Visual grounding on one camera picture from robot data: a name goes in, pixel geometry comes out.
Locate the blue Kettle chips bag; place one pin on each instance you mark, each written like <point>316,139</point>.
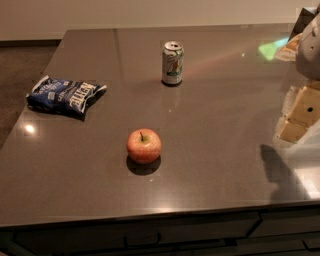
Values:
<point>64,97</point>

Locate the dark cabinet drawer fronts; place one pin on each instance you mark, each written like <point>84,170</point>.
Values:
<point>276,232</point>

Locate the red yellow apple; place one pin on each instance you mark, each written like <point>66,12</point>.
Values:
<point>143,146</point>

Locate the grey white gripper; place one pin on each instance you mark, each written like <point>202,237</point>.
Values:
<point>310,55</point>

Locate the green white 7up can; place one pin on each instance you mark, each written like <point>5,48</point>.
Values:
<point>172,62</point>

